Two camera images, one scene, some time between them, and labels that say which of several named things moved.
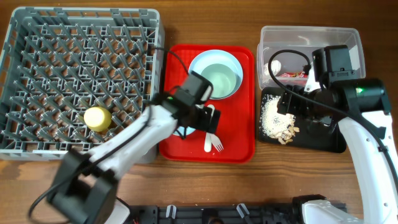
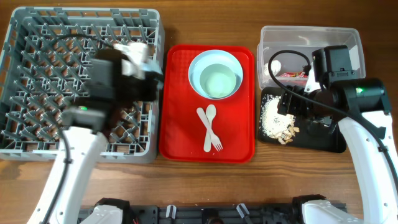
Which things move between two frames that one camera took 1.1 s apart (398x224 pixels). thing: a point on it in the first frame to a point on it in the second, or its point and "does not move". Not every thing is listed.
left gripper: [203, 124] to [152, 81]
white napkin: [275, 66] does not move
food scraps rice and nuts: [274, 124] does not move
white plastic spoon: [208, 140] does not move
